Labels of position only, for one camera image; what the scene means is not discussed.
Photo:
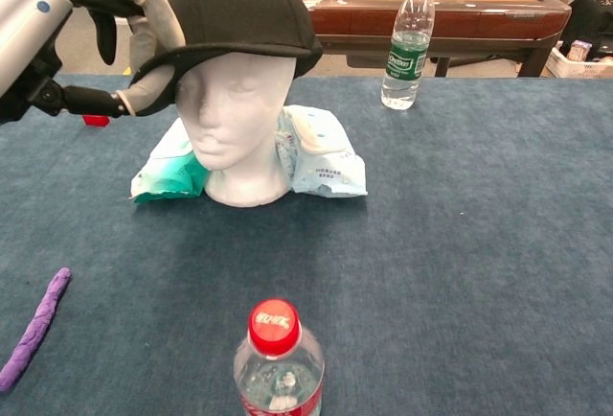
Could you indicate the black bag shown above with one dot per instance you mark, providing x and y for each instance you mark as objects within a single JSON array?
[{"x": 591, "y": 18}]

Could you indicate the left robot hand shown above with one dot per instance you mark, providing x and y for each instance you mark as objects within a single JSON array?
[{"x": 29, "y": 18}]

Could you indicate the green wet wipes pack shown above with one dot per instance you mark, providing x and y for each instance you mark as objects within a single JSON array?
[{"x": 167, "y": 171}]

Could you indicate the small purple white carton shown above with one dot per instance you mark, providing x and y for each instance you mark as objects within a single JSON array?
[{"x": 578, "y": 49}]

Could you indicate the blue table cloth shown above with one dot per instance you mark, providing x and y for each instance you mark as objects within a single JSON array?
[{"x": 479, "y": 243}]

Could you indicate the brown mahjong table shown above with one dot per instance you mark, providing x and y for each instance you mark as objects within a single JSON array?
[{"x": 455, "y": 23}]

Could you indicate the purple clay stick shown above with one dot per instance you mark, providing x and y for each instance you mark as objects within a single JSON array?
[{"x": 40, "y": 325}]

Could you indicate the red cap water bottle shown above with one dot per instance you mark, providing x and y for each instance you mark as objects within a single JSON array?
[{"x": 275, "y": 377}]

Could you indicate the white foam mannequin head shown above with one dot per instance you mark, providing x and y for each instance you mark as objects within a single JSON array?
[{"x": 239, "y": 114}]

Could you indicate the black baseball cap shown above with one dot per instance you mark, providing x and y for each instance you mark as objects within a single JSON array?
[{"x": 239, "y": 8}]

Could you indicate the green label water bottle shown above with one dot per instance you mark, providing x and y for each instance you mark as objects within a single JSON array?
[{"x": 407, "y": 61}]

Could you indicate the white plastic basket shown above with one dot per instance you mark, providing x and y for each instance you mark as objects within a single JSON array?
[{"x": 574, "y": 68}]

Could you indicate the blue wet wipes pack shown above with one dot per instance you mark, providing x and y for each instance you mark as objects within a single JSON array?
[{"x": 325, "y": 162}]

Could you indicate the white and red small box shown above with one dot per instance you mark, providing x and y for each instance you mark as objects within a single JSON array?
[{"x": 96, "y": 121}]

